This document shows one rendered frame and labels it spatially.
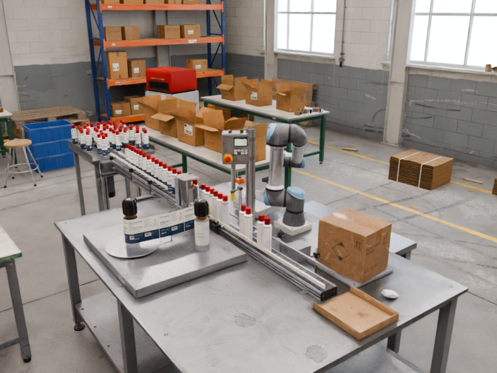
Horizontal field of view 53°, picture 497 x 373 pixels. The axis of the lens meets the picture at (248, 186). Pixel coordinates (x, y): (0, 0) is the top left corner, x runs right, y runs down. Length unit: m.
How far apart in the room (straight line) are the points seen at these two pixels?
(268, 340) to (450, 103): 6.47
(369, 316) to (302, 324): 0.32
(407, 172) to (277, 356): 4.96
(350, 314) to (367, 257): 0.34
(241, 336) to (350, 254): 0.74
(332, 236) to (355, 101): 6.78
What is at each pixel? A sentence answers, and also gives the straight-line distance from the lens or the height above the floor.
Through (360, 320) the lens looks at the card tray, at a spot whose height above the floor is 0.83.
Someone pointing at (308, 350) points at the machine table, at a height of 0.83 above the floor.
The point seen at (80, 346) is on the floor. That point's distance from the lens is 3.75.
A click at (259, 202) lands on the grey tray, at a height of 0.86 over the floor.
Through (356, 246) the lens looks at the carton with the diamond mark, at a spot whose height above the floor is 1.04.
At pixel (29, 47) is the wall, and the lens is 10.23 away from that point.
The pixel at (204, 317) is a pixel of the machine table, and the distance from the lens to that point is 2.39.
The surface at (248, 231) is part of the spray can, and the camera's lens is 2.94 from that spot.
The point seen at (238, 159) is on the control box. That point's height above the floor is 1.32.
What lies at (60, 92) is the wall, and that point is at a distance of 10.45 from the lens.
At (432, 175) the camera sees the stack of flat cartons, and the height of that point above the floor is 0.21.
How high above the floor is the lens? 2.18
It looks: 20 degrees down
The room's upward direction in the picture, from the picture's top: straight up
